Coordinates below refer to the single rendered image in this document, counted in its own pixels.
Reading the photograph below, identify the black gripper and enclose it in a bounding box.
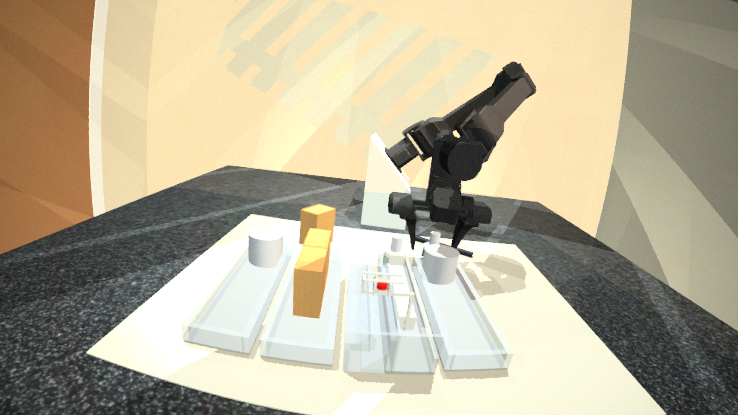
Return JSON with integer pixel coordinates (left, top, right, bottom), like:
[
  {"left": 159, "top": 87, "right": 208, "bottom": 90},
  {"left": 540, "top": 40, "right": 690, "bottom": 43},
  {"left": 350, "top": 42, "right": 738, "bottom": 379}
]
[{"left": 388, "top": 167, "right": 492, "bottom": 251}]

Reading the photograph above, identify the orange rectangular block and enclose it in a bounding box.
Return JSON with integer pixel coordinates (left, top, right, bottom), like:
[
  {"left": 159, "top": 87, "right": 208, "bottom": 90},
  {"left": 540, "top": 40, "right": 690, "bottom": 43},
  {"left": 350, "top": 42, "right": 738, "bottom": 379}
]
[{"left": 293, "top": 245, "right": 328, "bottom": 319}]

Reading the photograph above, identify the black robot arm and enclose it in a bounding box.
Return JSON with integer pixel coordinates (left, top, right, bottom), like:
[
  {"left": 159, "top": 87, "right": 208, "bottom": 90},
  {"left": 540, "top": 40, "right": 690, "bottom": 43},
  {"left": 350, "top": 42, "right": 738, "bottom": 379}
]
[{"left": 385, "top": 61, "right": 537, "bottom": 225}]

